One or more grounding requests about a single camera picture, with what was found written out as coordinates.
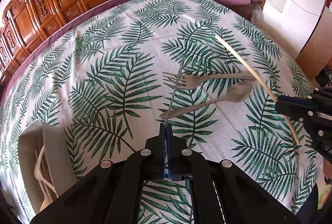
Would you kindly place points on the purple sofa cushion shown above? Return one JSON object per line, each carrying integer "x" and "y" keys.
{"x": 54, "y": 37}

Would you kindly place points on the cream plastic fork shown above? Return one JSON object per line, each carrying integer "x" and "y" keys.
{"x": 47, "y": 198}

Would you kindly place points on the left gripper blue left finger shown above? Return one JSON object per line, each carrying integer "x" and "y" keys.
{"x": 127, "y": 183}

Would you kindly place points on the grey metal rectangular tray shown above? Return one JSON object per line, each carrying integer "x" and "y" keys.
{"x": 46, "y": 168}

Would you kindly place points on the person's right hand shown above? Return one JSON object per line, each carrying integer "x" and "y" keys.
{"x": 327, "y": 171}

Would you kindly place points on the stainless steel spoon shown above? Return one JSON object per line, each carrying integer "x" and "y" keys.
{"x": 235, "y": 94}

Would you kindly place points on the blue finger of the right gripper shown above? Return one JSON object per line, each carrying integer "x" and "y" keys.
{"x": 303, "y": 116}
{"x": 287, "y": 102}

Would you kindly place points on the plastic bag on floor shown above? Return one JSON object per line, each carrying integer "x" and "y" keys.
{"x": 257, "y": 17}

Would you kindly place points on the green leaf pattern tablecloth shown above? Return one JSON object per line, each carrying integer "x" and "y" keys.
{"x": 102, "y": 85}

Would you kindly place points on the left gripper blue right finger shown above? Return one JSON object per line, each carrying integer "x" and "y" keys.
{"x": 211, "y": 192}

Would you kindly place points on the light bamboo chopstick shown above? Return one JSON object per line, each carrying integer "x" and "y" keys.
{"x": 262, "y": 83}

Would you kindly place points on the cream plastic spoon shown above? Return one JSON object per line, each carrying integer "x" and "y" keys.
{"x": 38, "y": 169}

